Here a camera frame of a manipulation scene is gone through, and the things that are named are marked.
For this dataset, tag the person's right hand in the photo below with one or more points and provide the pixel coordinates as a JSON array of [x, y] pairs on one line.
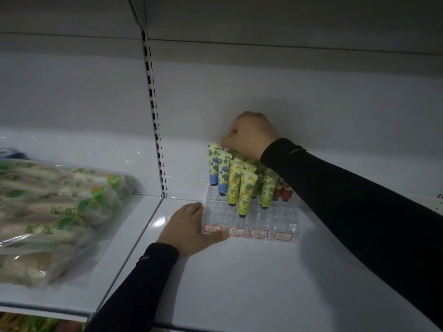
[[251, 134]]

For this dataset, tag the person's left hand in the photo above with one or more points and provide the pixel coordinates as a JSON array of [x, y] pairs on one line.
[[187, 235]]

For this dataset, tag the row of cream tubes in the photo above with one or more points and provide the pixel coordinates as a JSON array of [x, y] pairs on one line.
[[213, 165]]

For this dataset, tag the white store shelf unit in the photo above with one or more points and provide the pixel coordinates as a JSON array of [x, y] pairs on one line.
[[242, 82]]

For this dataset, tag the clear acrylic display rack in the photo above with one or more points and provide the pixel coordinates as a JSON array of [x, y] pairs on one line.
[[283, 221]]

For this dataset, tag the person's right forearm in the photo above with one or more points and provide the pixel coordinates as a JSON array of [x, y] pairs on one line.
[[346, 203]]

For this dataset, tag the clear bag of green sweets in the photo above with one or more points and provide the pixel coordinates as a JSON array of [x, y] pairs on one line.
[[52, 210]]

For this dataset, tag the heap of assorted snack packets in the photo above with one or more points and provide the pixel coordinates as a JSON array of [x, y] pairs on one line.
[[27, 325]]

